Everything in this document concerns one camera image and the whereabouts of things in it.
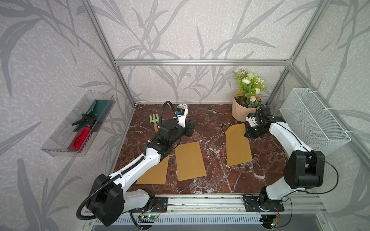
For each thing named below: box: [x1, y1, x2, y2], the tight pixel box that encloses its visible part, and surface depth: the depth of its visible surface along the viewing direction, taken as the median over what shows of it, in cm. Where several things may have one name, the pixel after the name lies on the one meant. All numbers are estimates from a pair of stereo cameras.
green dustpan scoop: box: [73, 99, 112, 133], surface depth 69 cm
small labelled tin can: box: [177, 103, 188, 110], surface depth 110 cm
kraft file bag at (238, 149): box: [225, 123, 253, 167], surface depth 96 cm
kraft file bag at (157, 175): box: [136, 154, 170, 185], surface depth 84 cm
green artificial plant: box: [233, 68, 269, 109], surface depth 98 cm
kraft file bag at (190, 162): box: [174, 141, 207, 182], surface depth 91 cm
